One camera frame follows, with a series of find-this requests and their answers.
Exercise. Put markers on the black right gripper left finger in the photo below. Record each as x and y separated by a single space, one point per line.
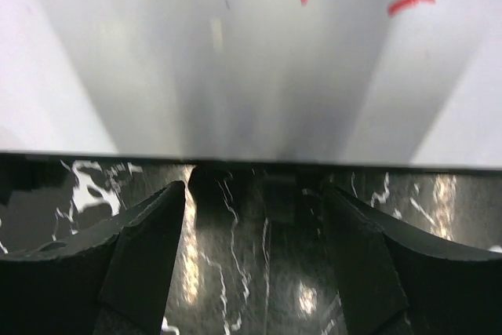
111 278

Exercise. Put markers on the white dry-erase board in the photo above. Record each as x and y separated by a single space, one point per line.
344 82

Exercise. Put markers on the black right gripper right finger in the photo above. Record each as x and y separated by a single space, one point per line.
394 278

